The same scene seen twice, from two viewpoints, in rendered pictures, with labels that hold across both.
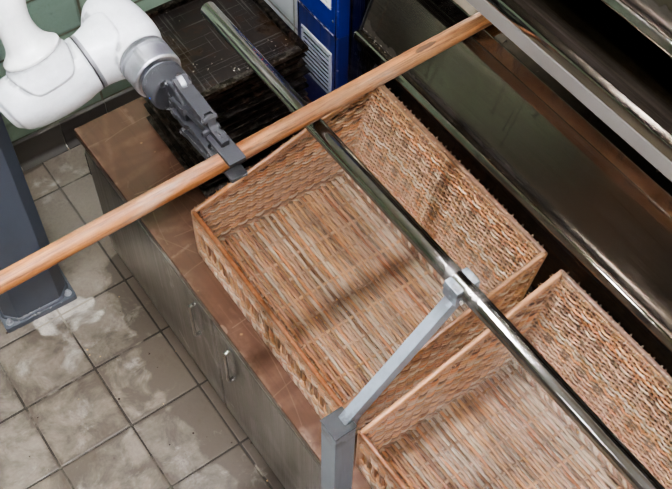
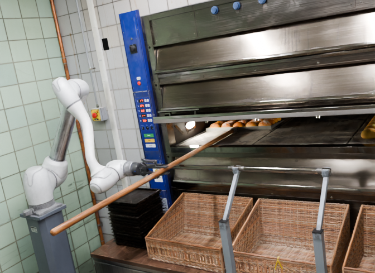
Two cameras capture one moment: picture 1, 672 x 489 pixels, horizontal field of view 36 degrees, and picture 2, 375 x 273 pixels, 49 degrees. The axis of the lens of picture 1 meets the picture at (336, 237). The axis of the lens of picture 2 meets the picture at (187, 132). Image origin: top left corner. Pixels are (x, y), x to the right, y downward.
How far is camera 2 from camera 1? 1.50 m
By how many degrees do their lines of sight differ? 46
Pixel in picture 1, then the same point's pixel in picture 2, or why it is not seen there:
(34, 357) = not seen: outside the picture
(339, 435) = (225, 221)
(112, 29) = (118, 162)
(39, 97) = (104, 178)
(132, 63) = (126, 165)
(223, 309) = (166, 265)
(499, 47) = (215, 148)
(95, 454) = not seen: outside the picture
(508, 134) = (226, 172)
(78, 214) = not seen: outside the picture
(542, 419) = (278, 247)
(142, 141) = (115, 248)
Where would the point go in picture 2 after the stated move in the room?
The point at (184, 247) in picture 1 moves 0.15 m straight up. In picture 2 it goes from (143, 259) to (139, 238)
